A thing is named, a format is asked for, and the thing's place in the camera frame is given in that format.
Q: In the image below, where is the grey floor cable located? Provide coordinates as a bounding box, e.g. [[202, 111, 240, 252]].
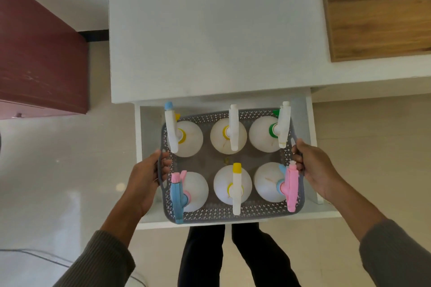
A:
[[0, 248, 147, 287]]

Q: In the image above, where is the person's left forearm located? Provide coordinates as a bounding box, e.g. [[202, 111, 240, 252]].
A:
[[53, 193, 155, 287]]

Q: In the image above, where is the white cabinet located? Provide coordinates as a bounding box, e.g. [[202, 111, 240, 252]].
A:
[[107, 0, 431, 104]]

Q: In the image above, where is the maroon wooden cabinet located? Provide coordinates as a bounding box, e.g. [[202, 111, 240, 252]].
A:
[[0, 0, 90, 120]]

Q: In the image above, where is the grey perforated plastic basket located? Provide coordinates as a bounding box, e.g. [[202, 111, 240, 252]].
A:
[[157, 108, 306, 225]]

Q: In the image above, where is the white spray bottle pink sprayer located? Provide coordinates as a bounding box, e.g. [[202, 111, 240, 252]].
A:
[[253, 161, 300, 213]]

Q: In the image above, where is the white spray bottle all-white sprayer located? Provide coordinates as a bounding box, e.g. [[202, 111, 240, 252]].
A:
[[210, 104, 248, 155]]

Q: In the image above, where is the white spray bottle blue sprayer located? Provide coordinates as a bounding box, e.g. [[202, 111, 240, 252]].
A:
[[170, 170, 209, 225]]

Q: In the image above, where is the person's right hand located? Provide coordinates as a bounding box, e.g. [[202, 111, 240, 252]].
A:
[[292, 138, 343, 201]]

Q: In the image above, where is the white spray bottle yellow nozzle tip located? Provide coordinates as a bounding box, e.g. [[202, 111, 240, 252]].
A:
[[213, 162, 253, 216]]

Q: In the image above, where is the white spray bottle green collar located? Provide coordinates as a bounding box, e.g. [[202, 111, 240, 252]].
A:
[[248, 101, 292, 154]]

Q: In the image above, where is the person's left hand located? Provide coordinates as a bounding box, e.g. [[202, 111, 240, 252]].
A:
[[128, 149, 172, 217]]

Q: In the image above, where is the white open drawer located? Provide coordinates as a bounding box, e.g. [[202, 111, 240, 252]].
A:
[[134, 88, 343, 230]]

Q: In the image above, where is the person's left leg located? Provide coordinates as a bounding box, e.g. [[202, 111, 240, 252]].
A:
[[177, 224, 226, 287]]

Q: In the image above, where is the person's leg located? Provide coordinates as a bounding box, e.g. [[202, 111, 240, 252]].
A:
[[177, 224, 226, 287], [231, 222, 302, 287]]

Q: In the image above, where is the white spray bottle blue nozzle tip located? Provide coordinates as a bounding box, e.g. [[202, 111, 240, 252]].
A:
[[164, 101, 204, 158]]

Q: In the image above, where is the person's right forearm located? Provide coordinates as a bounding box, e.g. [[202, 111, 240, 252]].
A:
[[323, 177, 431, 287]]

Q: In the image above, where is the person's right leg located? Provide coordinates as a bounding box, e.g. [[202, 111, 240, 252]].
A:
[[231, 222, 302, 287]]

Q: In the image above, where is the brown wooden table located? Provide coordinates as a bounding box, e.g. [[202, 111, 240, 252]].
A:
[[317, 0, 431, 63]]

